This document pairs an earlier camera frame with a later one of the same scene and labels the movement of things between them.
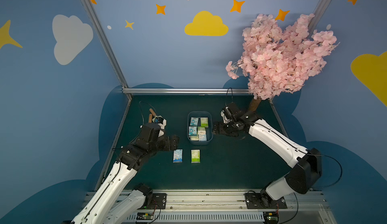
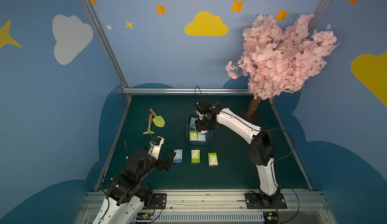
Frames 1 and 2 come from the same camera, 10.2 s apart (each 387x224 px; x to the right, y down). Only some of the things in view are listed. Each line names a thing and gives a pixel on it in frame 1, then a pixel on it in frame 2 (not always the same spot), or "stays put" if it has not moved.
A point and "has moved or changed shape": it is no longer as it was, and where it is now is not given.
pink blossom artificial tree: [277, 59] stays put
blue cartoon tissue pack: [178, 156] stays put
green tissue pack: [201, 130] has moved or changed shape
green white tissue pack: [195, 156] stays put
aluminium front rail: [225, 208] stays put
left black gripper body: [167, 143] → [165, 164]
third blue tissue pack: [194, 121] stays put
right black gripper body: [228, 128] → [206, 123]
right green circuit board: [270, 217] stays put
